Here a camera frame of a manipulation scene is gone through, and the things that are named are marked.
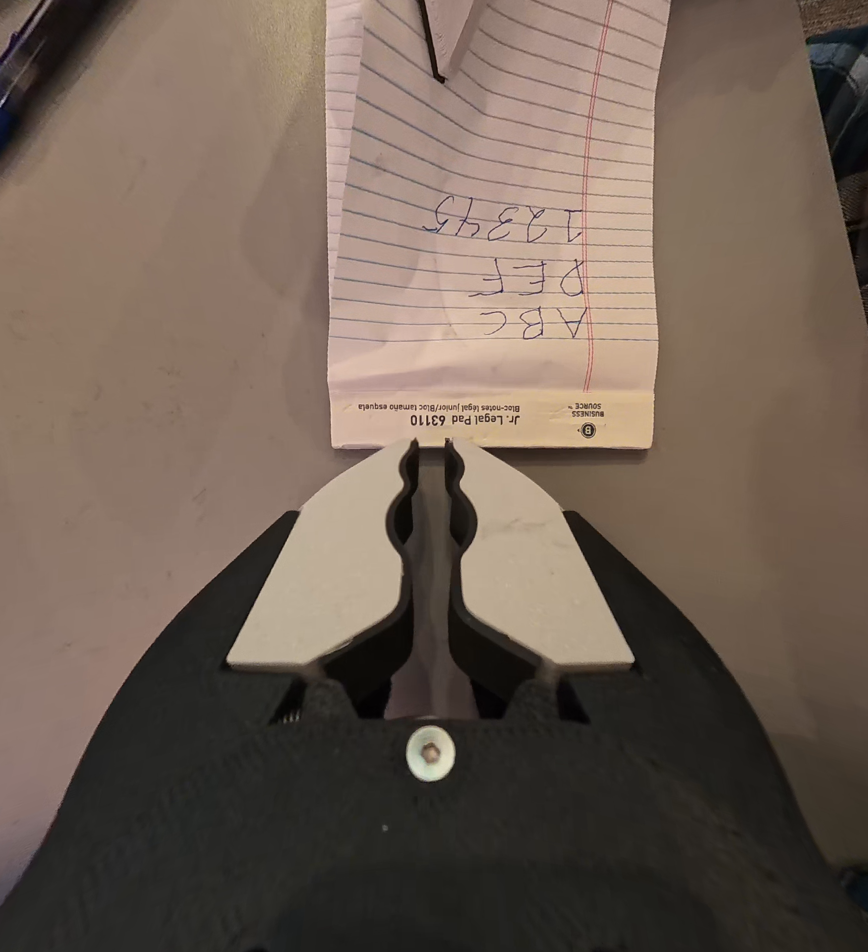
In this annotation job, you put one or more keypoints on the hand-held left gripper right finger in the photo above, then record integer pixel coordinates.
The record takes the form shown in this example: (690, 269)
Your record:
(538, 587)

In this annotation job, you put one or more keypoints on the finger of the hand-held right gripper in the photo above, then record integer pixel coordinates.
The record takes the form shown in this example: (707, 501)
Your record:
(456, 18)

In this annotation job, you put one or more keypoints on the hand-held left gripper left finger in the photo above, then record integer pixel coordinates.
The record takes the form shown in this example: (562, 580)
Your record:
(322, 587)

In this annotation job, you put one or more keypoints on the white lined legal pad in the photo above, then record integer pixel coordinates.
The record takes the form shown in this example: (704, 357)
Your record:
(493, 149)

